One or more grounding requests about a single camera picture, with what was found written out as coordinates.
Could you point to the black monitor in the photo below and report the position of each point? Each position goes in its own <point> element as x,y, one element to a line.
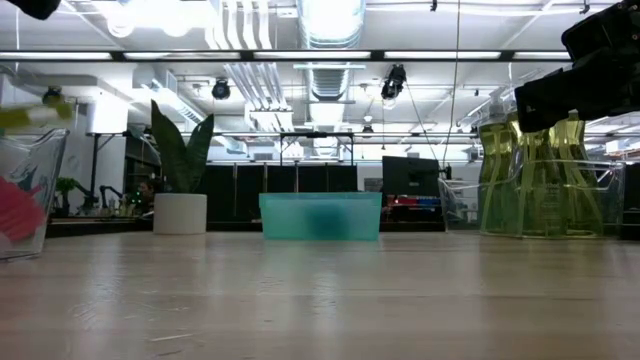
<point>410,175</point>

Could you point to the black partition cabinets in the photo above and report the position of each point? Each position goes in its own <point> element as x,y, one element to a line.
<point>310,180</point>

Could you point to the teal translucent plastic bin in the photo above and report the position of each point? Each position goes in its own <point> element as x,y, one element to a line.
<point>280,215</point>

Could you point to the black ceiling spotlight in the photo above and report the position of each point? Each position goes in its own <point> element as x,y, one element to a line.
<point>395,80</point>
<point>221,90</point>
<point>52,96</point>

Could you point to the small green background plant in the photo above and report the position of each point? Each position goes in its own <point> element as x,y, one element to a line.
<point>67,186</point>

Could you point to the clear plastic bin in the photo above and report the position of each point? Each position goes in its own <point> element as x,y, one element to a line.
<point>460,210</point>
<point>55,165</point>

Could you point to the white light panel on stand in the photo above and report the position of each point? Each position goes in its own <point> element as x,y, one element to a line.
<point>107,120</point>

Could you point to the snake plant in white pot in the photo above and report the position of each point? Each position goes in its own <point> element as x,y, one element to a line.
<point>180,215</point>

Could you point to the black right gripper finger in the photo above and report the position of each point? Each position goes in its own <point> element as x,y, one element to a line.
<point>550,102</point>

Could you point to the pink red tray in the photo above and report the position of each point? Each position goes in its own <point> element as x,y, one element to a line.
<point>17,215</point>

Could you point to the red and blue boxes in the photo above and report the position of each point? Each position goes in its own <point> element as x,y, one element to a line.
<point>420,201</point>

